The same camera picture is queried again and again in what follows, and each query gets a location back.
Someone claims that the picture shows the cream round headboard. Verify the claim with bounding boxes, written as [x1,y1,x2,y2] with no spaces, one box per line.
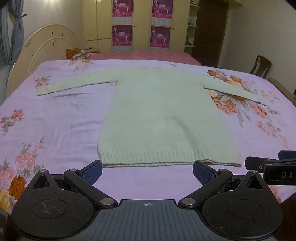
[6,24,80,97]

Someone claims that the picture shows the wooden furniture frame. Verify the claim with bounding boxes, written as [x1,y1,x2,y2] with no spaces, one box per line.
[268,77,296,105]

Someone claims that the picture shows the cream knitted sweater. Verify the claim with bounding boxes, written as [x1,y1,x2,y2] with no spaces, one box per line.
[38,67,262,167]

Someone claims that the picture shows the cream wardrobe with posters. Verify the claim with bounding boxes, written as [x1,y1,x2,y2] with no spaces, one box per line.
[82,0,190,53]

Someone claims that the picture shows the dark wooden door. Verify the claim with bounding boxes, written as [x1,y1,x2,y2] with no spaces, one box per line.
[192,1,229,67]

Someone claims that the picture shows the dark wooden chair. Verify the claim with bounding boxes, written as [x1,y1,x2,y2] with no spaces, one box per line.
[250,55,272,79]

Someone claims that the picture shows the grey blue curtain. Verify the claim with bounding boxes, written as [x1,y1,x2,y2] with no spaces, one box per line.
[1,1,26,66]

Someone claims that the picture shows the pink checked bed cover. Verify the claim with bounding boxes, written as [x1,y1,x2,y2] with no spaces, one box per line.
[86,50,201,66]

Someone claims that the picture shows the lilac floral bed sheet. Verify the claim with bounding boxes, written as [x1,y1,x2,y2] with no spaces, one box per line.
[1,60,295,212]

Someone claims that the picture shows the orange patterned folded clothes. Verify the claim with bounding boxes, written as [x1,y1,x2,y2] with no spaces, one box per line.
[65,47,100,61]

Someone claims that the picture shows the corner shelf with items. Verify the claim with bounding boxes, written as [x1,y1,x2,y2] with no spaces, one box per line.
[184,0,200,56]

